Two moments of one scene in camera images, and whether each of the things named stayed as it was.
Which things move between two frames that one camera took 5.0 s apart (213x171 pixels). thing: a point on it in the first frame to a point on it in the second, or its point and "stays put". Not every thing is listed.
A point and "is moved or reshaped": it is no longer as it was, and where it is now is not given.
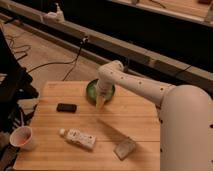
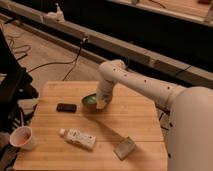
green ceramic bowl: (94, 90) is moved or reshaped
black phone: (66, 108) stays put
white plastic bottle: (79, 137) stays put
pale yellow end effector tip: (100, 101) stays put
